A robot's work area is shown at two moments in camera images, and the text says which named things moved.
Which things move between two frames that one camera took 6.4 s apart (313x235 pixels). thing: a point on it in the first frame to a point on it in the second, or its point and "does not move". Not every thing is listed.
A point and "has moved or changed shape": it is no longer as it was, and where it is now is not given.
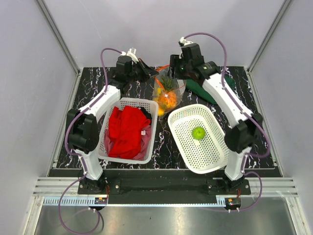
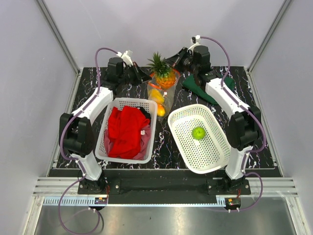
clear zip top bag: (167, 92) has moved or changed shape
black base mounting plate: (159, 190) does not move
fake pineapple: (167, 99) to (165, 76)
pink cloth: (145, 148) does not move
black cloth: (147, 115) does not move
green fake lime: (198, 133) does not move
